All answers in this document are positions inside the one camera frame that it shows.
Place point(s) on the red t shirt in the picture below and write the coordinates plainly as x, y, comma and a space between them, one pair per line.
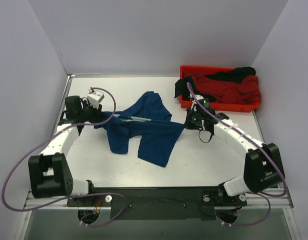
228, 92

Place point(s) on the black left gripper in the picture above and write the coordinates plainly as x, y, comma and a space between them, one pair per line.
97, 113

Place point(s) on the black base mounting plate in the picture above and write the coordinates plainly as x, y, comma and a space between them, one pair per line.
162, 203

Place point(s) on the aluminium front rail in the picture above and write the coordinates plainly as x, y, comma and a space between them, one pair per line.
253, 201

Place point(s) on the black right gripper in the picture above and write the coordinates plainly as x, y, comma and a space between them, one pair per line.
192, 121

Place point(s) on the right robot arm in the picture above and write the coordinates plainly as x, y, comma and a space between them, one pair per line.
263, 171

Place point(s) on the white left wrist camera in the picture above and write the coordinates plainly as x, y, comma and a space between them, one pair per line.
95, 96

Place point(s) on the blue t shirt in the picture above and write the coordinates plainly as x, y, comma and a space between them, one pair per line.
149, 119

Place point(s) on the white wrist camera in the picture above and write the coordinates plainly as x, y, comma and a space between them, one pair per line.
198, 99
95, 96

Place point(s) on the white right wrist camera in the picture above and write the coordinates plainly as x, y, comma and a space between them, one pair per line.
198, 99

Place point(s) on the red plastic bin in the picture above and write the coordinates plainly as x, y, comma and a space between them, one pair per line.
215, 73

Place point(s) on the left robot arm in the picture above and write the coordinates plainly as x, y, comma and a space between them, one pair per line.
50, 175

